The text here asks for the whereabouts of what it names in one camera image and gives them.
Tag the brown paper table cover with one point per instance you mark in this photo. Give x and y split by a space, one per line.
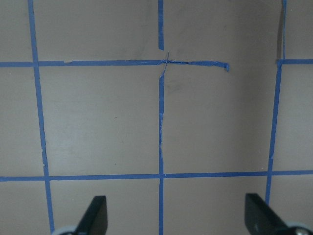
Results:
172 109

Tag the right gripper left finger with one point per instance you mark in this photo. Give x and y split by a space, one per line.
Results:
95 219

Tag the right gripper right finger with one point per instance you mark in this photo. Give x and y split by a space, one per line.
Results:
260 219

